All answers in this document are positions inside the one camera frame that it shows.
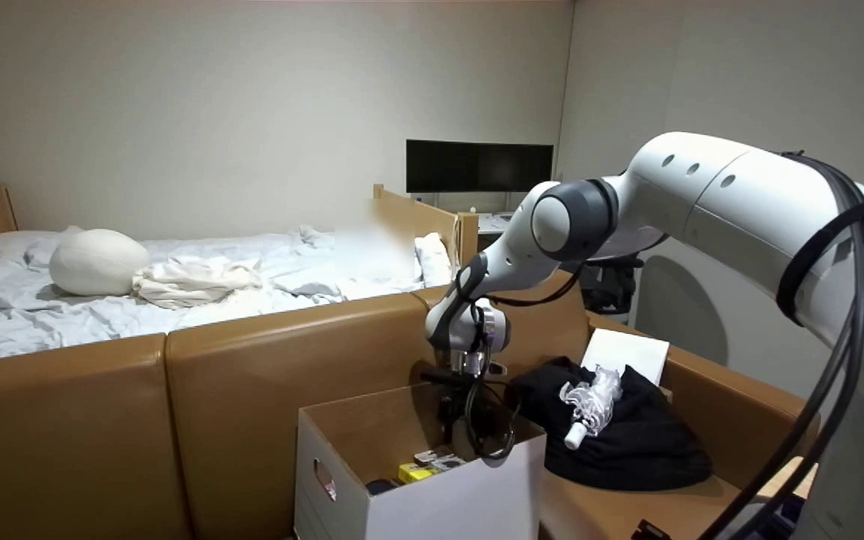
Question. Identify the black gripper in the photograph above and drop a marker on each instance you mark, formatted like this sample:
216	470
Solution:
456	410

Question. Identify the umbrella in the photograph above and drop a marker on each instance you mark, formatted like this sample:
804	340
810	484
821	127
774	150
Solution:
593	400

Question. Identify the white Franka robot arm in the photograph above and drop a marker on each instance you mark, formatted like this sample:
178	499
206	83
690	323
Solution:
743	210

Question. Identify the white cardboard box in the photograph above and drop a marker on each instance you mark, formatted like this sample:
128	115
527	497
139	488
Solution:
450	512

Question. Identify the white blister package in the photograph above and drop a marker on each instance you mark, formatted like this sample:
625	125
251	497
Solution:
440	459

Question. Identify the yellow book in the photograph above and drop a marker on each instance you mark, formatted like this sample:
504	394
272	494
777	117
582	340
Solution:
414	472

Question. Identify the white paper sheet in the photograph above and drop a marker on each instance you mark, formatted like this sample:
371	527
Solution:
627	350

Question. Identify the white desk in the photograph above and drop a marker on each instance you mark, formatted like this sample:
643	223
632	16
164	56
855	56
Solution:
496	223

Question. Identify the black cloth pile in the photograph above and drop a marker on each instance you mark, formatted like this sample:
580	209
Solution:
652	446

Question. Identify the black computer monitor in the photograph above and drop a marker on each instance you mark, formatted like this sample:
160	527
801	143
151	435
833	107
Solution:
478	167

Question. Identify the grey rounded chair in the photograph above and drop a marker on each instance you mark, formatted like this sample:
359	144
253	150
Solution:
689	310

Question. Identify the cream crumpled cloth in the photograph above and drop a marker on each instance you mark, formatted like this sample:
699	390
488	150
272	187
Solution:
194	284

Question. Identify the tan leather sofa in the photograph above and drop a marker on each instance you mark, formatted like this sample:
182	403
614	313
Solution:
73	438

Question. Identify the round white pillow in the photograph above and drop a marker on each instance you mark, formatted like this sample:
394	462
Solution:
98	263

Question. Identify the flat white pillow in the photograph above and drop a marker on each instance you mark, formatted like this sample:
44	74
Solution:
6	244

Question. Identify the wooden bed frame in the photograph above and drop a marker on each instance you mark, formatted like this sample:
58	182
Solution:
396	215

